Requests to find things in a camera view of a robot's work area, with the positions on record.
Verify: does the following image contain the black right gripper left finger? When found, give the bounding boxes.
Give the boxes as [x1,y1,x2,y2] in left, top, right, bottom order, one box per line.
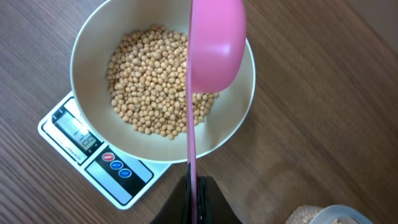
[150,164,192,224]

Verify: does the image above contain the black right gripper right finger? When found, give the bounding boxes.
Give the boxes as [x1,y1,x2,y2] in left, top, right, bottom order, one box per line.
[197,176,242,224]

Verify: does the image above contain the pink plastic measuring scoop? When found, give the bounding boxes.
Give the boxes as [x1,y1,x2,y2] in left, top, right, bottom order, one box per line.
[185,0,246,223]

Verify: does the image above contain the white digital kitchen scale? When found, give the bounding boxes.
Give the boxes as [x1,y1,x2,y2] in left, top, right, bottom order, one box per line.
[37,92,171,210]

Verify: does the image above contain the soybeans in white bowl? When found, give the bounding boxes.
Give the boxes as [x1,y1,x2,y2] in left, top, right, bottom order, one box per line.
[105,24,220,141]

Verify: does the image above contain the white round bowl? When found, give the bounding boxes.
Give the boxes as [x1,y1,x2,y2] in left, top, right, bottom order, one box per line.
[70,0,256,163]

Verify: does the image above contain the yellow soybeans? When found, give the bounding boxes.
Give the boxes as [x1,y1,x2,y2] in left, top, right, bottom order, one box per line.
[285,205,342,224]

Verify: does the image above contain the clear plastic container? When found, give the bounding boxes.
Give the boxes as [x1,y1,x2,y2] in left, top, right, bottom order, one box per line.
[310,205,373,224]

